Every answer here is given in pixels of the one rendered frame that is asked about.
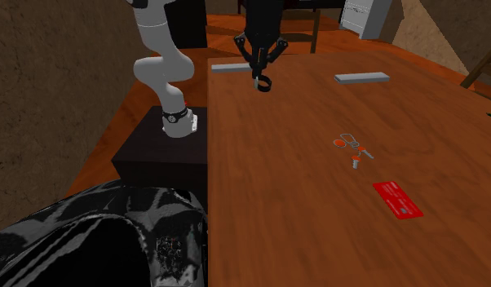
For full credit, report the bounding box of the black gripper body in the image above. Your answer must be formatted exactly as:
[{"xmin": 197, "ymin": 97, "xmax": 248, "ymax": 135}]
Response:
[{"xmin": 244, "ymin": 0, "xmax": 285, "ymax": 52}]

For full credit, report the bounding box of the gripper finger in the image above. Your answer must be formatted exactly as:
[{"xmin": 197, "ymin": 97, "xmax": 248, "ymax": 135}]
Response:
[
  {"xmin": 233, "ymin": 33, "xmax": 264, "ymax": 82},
  {"xmin": 263, "ymin": 37, "xmax": 290, "ymax": 77}
]

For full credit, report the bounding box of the grey flat bar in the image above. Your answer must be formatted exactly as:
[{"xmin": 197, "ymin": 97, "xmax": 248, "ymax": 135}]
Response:
[
  {"xmin": 210, "ymin": 63, "xmax": 253, "ymax": 74},
  {"xmin": 334, "ymin": 72, "xmax": 391, "ymax": 86}
]

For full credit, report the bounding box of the dark wooden chair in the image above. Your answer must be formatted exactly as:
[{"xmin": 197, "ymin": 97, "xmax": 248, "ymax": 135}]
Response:
[{"xmin": 237, "ymin": 0, "xmax": 322, "ymax": 55}]

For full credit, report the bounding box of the black cabinet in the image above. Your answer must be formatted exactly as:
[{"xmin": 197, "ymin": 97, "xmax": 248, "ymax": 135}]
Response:
[{"xmin": 163, "ymin": 0, "xmax": 209, "ymax": 50}]

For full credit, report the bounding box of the white cabinet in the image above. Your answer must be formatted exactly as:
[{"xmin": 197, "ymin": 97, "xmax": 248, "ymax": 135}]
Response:
[{"xmin": 339, "ymin": 0, "xmax": 394, "ymax": 40}]

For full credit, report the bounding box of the dark robot stand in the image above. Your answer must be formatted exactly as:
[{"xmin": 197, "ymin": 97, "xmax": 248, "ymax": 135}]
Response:
[{"xmin": 111, "ymin": 104, "xmax": 209, "ymax": 208}]

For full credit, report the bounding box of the wooden table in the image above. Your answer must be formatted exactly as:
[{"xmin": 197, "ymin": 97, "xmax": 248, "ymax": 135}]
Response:
[{"xmin": 206, "ymin": 49, "xmax": 491, "ymax": 287}]

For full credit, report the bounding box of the red card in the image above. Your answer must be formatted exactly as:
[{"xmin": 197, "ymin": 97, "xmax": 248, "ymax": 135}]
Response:
[{"xmin": 372, "ymin": 180, "xmax": 425, "ymax": 220}]

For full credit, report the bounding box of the light wooden chair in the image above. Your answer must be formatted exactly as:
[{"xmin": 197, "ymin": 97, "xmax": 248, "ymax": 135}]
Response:
[{"xmin": 459, "ymin": 39, "xmax": 491, "ymax": 91}]

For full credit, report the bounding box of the black shiny rounded object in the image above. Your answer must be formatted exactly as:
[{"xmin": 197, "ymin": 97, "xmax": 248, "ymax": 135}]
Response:
[{"xmin": 0, "ymin": 179, "xmax": 209, "ymax": 287}]

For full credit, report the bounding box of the black ring-shaped object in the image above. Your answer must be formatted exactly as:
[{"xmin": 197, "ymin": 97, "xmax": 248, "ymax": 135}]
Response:
[{"xmin": 253, "ymin": 74, "xmax": 273, "ymax": 94}]

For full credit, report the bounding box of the key ring with red keys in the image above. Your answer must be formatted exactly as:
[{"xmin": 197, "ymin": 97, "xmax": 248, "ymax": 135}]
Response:
[{"xmin": 333, "ymin": 133, "xmax": 375, "ymax": 170}]

